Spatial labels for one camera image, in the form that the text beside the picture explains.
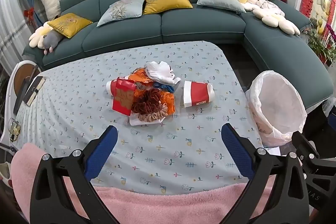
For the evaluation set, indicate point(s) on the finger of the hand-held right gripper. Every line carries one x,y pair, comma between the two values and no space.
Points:
304,146

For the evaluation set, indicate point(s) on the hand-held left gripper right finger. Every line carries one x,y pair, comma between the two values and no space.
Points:
235,148

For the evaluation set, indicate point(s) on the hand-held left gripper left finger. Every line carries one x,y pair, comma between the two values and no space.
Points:
105,148

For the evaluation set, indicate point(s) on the orange foil wrapper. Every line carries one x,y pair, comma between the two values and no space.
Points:
169,104

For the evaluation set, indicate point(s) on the white paper sheet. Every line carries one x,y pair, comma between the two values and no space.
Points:
135,121

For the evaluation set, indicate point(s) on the floral light blue tablecloth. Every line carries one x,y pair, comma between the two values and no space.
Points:
157,150

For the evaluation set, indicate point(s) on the red gold packet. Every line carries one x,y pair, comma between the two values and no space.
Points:
123,98

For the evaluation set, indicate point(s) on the beige scrunchie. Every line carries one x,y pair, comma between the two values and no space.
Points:
153,116

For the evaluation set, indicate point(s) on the brown scrunchie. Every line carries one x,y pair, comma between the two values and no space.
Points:
147,103

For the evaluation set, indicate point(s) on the red white paper cup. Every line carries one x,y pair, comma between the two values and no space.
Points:
111,86
197,94

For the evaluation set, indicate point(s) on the pink fuzzy blanket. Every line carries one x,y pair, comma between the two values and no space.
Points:
162,205

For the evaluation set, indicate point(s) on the blue plastic scrap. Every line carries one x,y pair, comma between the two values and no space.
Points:
165,87

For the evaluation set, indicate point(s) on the black book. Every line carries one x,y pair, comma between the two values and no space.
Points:
35,87

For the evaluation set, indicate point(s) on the eyeglasses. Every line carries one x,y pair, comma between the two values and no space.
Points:
14,129

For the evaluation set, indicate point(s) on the white sock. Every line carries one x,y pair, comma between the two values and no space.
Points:
162,71

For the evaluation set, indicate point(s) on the dark flat tablet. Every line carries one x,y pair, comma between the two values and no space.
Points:
21,95

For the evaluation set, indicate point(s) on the green potted plant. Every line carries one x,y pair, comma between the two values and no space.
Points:
319,43

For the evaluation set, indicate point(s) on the white round side table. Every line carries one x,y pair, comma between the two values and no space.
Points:
22,73

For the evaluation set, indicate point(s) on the pink orchid plant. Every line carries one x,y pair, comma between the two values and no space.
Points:
330,29

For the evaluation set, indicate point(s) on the teal sectional sofa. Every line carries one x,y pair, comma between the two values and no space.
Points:
202,27

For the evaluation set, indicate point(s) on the yellow embroidered cushion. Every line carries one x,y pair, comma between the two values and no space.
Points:
165,1
69,24

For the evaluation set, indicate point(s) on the white crumpled cloth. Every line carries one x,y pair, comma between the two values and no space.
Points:
266,5

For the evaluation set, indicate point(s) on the white sheer curtain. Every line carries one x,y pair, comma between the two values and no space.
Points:
10,29

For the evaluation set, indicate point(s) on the red curtain bow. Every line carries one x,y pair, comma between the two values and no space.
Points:
29,14

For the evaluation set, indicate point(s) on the long white plush toy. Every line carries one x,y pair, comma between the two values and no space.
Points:
48,1

